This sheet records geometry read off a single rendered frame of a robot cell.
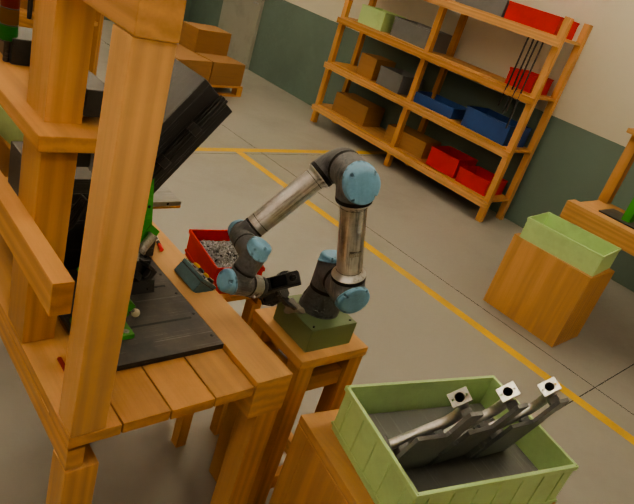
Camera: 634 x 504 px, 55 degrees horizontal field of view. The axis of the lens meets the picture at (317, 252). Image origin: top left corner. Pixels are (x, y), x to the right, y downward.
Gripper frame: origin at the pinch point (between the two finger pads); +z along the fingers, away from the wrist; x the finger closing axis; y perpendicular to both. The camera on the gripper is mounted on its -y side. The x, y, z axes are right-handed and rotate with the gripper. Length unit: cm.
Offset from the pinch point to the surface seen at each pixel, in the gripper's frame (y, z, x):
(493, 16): -27, 401, -353
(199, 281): 29.9, -18.0, -13.5
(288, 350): 13.8, 3.3, 16.2
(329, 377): 14.6, 24.7, 25.3
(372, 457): -17, -9, 59
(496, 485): -43, 10, 73
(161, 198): 33, -27, -46
